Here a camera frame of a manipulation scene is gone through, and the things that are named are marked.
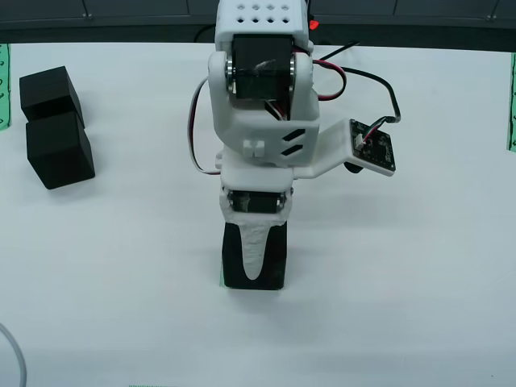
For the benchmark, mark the camera on white mount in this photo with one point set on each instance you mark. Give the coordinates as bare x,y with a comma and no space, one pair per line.
334,145

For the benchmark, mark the green striped square marker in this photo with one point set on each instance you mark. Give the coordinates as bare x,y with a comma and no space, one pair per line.
221,278

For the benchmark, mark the green paper strip with arrows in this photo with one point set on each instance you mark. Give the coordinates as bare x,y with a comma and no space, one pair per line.
512,101
4,88

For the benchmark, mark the black cube block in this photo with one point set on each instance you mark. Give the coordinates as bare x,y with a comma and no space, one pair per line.
48,90
58,151
278,258

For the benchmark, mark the orange and black clamp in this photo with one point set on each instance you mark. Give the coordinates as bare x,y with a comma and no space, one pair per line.
313,25

